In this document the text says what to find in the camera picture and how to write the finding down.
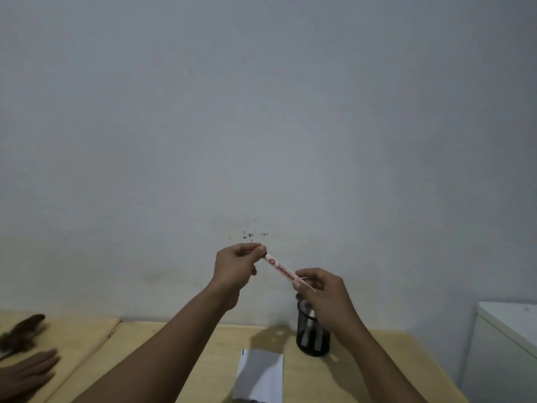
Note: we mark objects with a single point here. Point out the person's left hand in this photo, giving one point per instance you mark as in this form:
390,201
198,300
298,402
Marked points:
230,268

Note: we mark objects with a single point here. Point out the person's right hand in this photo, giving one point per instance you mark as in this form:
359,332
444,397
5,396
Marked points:
331,302

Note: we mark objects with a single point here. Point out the person's right thumb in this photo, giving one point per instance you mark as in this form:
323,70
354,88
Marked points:
302,283

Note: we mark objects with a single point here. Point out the person's left thumb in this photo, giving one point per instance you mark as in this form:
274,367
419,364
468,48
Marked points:
251,247

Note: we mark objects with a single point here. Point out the white marker pen red print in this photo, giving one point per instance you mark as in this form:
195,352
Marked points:
281,268

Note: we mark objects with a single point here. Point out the person's left forearm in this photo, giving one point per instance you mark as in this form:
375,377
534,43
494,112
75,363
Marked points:
168,352

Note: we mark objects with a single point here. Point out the person's right forearm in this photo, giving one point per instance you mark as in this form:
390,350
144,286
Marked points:
377,369

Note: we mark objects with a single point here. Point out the black mesh pen holder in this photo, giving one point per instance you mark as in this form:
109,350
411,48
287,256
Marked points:
312,339

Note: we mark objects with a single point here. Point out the white paper sheet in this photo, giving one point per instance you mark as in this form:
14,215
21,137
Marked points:
260,375

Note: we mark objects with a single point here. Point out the white cabinet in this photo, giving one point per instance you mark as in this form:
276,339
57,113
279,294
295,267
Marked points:
501,356

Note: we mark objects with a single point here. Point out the dark brown fluffy bundle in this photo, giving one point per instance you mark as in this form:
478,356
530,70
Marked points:
21,333

